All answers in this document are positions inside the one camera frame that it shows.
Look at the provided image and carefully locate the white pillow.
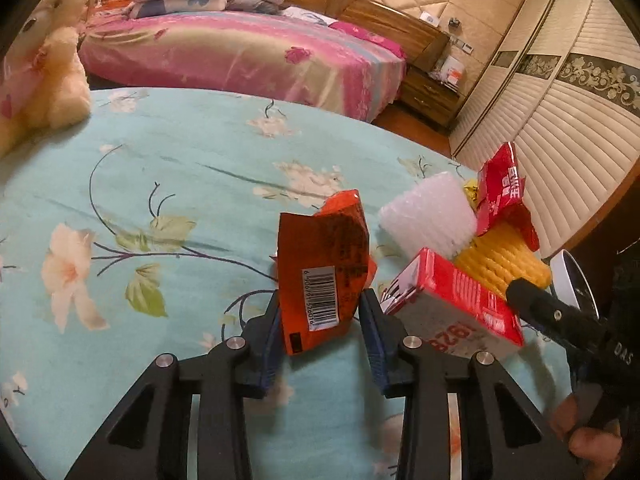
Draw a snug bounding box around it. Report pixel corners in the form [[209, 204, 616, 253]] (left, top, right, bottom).
[[280, 6, 338, 26]]

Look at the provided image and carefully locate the red snack wrapper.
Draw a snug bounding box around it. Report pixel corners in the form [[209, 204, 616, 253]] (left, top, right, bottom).
[[475, 141, 541, 251]]

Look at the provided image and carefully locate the person's right hand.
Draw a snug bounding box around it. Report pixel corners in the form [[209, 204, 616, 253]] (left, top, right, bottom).
[[547, 392, 623, 471]]

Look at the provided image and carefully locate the wooden headboard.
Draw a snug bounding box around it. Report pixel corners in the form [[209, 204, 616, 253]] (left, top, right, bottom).
[[250, 0, 448, 71]]

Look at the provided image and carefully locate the white paper bag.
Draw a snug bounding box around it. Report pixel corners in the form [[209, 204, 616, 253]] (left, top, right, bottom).
[[432, 55, 468, 86]]

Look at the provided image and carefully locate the wooden nightstand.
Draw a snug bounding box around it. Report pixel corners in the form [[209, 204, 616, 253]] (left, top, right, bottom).
[[400, 67, 468, 128]]

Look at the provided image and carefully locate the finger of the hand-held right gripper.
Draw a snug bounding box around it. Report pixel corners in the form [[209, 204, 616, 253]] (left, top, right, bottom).
[[505, 277, 608, 356]]

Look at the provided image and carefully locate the cream teddy bear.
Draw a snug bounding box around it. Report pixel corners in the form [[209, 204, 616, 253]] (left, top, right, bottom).
[[0, 0, 101, 158]]

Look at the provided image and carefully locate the white foam fruit net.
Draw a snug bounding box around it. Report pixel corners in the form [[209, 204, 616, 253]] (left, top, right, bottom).
[[378, 171, 478, 256]]

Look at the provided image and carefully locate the red and white box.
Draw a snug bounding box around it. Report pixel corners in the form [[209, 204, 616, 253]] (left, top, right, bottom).
[[380, 247, 526, 361]]

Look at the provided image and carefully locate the round white-rimmed trash bin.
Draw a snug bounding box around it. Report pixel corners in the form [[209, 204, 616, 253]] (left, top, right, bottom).
[[549, 249, 601, 321]]

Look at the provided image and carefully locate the orange snack wrapper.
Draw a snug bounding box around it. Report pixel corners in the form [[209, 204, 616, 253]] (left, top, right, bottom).
[[274, 189, 378, 357]]

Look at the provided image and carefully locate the yellow foam fruit net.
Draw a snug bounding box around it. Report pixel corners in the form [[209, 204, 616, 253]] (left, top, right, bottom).
[[452, 220, 553, 301]]

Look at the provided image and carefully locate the pink floral bed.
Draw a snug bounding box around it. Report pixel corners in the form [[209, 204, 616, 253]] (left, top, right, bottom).
[[80, 10, 407, 123]]

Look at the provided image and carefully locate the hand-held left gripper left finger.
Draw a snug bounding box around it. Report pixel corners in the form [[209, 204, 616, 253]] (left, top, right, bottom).
[[65, 287, 286, 480]]

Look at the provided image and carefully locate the pink pillow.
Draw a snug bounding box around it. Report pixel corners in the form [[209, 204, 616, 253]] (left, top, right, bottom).
[[330, 20, 406, 58]]

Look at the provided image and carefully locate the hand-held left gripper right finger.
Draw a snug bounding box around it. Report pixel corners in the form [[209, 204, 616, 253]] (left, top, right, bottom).
[[357, 287, 586, 480]]

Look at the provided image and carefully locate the louvered sliding wardrobe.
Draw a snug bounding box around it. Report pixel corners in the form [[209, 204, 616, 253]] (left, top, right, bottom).
[[450, 0, 640, 261]]

